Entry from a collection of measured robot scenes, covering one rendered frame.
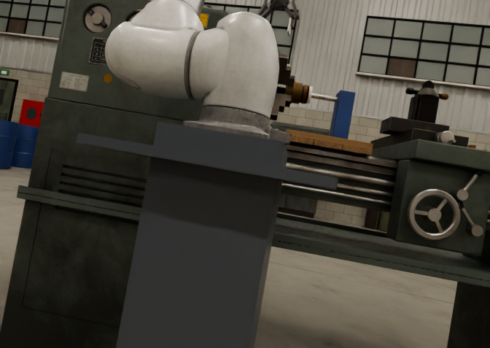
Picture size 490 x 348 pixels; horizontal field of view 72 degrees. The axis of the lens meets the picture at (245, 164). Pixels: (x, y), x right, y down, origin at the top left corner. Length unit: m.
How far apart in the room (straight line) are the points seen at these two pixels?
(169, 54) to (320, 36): 7.91
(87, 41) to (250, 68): 0.74
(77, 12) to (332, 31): 7.61
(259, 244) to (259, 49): 0.39
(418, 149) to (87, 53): 1.12
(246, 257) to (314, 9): 8.40
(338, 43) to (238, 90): 7.92
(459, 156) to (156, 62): 0.91
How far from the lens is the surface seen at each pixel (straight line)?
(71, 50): 1.33
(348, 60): 8.42
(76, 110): 1.27
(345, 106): 1.38
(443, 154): 1.19
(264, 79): 0.72
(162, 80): 0.77
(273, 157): 0.62
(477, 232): 1.26
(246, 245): 0.63
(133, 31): 0.81
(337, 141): 1.20
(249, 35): 0.73
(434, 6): 9.26
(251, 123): 0.69
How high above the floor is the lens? 0.73
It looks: 1 degrees up
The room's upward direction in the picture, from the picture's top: 10 degrees clockwise
